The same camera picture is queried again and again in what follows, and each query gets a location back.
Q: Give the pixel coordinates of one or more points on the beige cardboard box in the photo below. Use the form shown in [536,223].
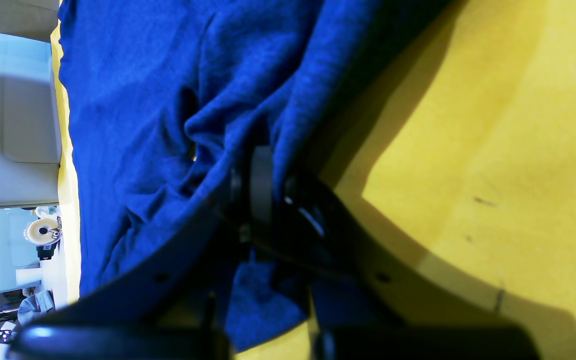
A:
[30,137]

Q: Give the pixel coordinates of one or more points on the blue long-sleeve shirt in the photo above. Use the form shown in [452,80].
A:
[165,94]

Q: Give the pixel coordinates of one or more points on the yellow table cloth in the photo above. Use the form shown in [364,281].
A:
[467,172]

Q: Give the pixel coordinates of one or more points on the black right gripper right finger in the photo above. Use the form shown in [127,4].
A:
[370,306]

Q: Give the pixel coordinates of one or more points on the white tape dispenser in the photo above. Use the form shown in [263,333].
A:
[44,234]

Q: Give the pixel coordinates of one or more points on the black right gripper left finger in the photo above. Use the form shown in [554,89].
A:
[172,306]

